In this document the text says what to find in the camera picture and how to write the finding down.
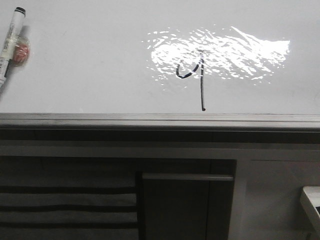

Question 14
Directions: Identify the dark grey cabinet panel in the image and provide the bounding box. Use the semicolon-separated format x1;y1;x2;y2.
141;173;234;240

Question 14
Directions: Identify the white box corner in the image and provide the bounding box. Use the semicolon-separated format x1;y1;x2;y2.
300;186;320;237

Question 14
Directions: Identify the black striped slatted panel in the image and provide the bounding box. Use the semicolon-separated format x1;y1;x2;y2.
0;186;145;240

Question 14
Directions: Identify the white whiteboard marker with tape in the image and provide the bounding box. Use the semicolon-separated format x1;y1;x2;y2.
0;7;30;87

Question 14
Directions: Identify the white whiteboard with aluminium frame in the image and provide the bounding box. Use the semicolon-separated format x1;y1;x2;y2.
0;0;320;131

